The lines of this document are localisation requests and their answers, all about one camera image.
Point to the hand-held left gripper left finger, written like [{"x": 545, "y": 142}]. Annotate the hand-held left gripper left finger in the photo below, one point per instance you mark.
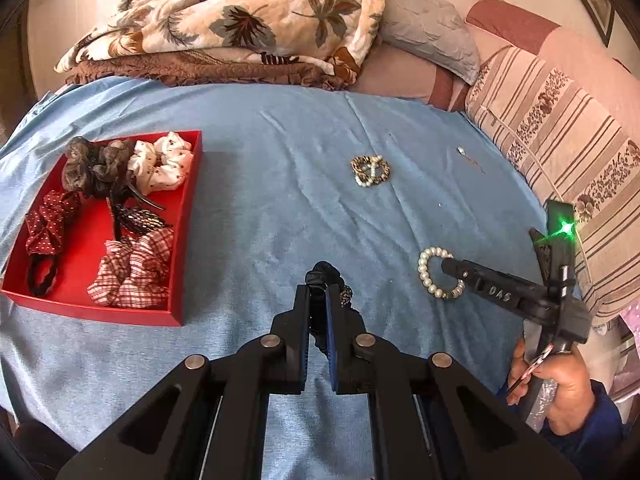
[{"x": 303, "y": 340}]

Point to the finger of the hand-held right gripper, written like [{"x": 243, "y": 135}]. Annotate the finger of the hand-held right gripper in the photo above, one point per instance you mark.
[{"x": 492, "y": 290}]

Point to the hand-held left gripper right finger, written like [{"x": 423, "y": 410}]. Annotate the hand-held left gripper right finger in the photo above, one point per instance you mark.
[{"x": 330, "y": 340}]

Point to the black sequined scrunchie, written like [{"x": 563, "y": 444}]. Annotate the black sequined scrunchie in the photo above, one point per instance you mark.
[{"x": 322, "y": 272}]

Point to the red plaid scrunchie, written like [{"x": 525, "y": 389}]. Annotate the red plaid scrunchie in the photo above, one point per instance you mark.
[{"x": 130, "y": 270}]

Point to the rhinestone flower hair clip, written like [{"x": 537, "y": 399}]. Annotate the rhinestone flower hair clip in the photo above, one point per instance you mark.
[{"x": 142, "y": 217}]

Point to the white cherry print scrunchie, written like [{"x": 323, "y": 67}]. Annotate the white cherry print scrunchie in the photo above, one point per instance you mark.
[{"x": 160, "y": 165}]

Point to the red cardboard box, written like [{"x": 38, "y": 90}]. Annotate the red cardboard box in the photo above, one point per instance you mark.
[{"x": 85, "y": 260}]

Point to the grey organza scrunchie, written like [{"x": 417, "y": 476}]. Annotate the grey organza scrunchie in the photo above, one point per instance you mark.
[{"x": 87, "y": 170}]

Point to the red polka dot scrunchie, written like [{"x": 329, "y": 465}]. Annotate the red polka dot scrunchie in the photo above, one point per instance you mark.
[{"x": 45, "y": 225}]

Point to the person's right forearm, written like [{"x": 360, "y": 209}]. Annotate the person's right forearm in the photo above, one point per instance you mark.
[{"x": 595, "y": 450}]

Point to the person's right hand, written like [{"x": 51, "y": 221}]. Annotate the person's right hand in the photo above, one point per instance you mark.
[{"x": 570, "y": 390}]

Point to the striped floral pillow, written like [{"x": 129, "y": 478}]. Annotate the striped floral pillow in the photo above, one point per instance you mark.
[{"x": 550, "y": 125}]

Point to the pink bed sheet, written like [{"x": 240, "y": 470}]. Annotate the pink bed sheet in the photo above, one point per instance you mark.
[{"x": 400, "y": 75}]

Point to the grey pillow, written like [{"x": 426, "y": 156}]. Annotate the grey pillow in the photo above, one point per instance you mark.
[{"x": 425, "y": 30}]

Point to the brown quilted blanket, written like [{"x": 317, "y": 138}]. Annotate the brown quilted blanket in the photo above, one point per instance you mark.
[{"x": 200, "y": 67}]

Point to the floral leaf print quilt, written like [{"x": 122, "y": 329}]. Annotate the floral leaf print quilt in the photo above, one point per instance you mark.
[{"x": 225, "y": 10}]

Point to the dark framed wall picture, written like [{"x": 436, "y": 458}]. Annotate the dark framed wall picture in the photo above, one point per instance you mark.
[{"x": 600, "y": 10}]

